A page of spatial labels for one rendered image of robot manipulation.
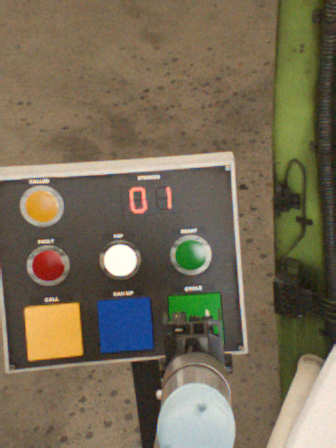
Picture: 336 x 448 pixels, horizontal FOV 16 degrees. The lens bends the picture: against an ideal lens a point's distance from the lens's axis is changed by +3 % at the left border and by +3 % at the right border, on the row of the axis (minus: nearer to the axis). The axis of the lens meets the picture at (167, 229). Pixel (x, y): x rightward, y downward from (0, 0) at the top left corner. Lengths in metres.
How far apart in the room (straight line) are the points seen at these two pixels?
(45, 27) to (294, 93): 2.49
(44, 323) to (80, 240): 0.13
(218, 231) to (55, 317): 0.26
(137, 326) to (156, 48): 2.42
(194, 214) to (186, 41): 2.42
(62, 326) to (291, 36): 0.51
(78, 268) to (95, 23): 2.55
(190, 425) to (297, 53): 0.65
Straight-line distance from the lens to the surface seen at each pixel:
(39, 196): 1.59
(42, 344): 1.63
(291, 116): 1.71
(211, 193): 1.57
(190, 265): 1.59
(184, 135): 3.57
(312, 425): 0.21
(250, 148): 3.50
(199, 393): 1.19
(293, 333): 2.03
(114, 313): 1.61
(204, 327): 1.35
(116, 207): 1.58
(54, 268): 1.61
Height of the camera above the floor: 2.19
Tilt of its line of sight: 43 degrees down
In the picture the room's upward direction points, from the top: 6 degrees counter-clockwise
